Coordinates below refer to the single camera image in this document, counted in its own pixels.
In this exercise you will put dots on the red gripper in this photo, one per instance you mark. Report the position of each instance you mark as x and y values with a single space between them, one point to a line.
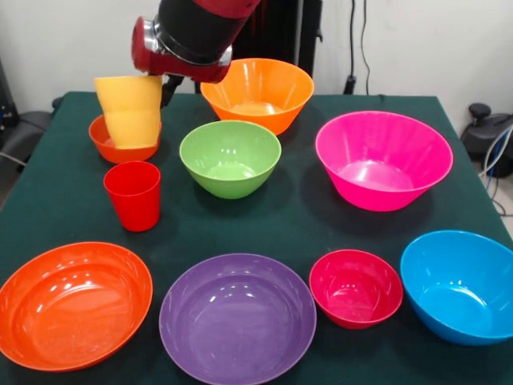
160 62

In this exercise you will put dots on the stack of yellow cups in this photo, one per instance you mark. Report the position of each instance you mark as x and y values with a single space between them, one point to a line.
128 104

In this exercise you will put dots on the small orange bowl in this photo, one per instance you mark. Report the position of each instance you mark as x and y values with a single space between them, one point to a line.
97 140

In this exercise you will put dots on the red cup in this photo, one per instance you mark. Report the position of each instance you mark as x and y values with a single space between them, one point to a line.
132 200

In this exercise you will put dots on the green bowl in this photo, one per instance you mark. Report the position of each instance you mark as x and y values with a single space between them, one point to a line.
228 156

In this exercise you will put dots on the large light orange bowl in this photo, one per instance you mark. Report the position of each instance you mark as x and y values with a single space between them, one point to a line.
260 92

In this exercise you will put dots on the black chair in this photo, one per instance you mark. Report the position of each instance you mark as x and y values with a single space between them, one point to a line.
28 128

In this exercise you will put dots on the dark green table cloth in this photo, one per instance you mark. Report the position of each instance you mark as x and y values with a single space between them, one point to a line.
321 233

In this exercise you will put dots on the large magenta bowl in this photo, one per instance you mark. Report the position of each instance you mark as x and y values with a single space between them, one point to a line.
385 160

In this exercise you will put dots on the large red-orange bowl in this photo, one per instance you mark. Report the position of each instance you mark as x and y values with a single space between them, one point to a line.
72 305

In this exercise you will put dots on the purple bowl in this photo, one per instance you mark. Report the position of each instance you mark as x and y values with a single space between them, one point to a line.
236 321

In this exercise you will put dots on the small crimson bowl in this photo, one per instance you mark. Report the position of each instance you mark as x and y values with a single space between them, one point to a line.
357 289

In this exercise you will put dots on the blue bowl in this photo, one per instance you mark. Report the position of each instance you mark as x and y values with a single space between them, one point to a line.
461 289

